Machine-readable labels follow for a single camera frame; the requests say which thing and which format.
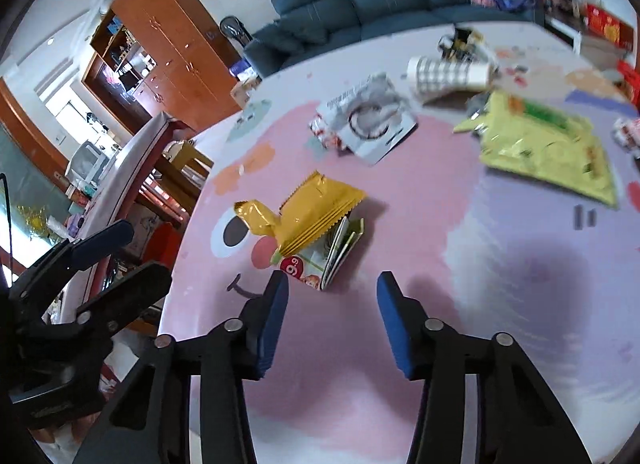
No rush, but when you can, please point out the white packet with ring picture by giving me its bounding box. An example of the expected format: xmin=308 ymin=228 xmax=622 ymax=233
xmin=320 ymin=72 xmax=418 ymax=165

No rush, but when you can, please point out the red white snack packet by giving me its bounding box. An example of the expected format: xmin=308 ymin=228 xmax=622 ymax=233
xmin=272 ymin=216 xmax=366 ymax=291

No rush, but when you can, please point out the brown cardboard box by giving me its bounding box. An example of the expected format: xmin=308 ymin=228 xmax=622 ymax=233
xmin=230 ymin=76 xmax=261 ymax=107

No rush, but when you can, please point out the small red white packet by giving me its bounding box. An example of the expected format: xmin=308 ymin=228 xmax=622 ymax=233
xmin=612 ymin=116 xmax=640 ymax=159

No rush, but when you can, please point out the red gift box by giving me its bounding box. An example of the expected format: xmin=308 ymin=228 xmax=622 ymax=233
xmin=582 ymin=4 xmax=636 ymax=49

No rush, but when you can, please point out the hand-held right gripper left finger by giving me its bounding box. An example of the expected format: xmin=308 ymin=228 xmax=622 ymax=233
xmin=72 ymin=270 xmax=291 ymax=464

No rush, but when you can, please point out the yellow snack wrapper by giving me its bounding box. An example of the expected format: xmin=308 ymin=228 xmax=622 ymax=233
xmin=234 ymin=171 xmax=363 ymax=257

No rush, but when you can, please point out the wooden cabinet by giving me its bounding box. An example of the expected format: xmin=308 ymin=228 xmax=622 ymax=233
xmin=82 ymin=0 xmax=243 ymax=117

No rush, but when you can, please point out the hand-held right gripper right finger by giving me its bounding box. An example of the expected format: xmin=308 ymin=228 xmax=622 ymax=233
xmin=376 ymin=270 xmax=593 ymax=464

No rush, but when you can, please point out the black standing fan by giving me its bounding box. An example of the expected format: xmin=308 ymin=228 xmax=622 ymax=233
xmin=220 ymin=16 xmax=248 ymax=44

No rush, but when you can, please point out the white kitchen appliance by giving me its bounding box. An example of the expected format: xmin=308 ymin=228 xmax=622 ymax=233
xmin=65 ymin=140 xmax=113 ymax=185

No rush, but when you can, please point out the wooden stool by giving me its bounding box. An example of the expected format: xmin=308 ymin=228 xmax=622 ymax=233
xmin=165 ymin=141 xmax=213 ymax=177

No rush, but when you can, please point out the checked paper cup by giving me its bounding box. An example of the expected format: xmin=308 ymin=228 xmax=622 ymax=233
xmin=406 ymin=56 xmax=488 ymax=94

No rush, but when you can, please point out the yellow green plastic bag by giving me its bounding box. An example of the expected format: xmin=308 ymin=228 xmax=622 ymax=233
xmin=454 ymin=91 xmax=618 ymax=207

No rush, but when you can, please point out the white low cabinet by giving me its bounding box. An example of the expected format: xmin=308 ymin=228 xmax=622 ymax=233
xmin=545 ymin=14 xmax=621 ymax=69

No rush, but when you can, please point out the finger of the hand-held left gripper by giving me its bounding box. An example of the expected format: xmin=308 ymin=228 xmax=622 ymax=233
xmin=10 ymin=220 xmax=135 ymax=301
xmin=75 ymin=260 xmax=172 ymax=339

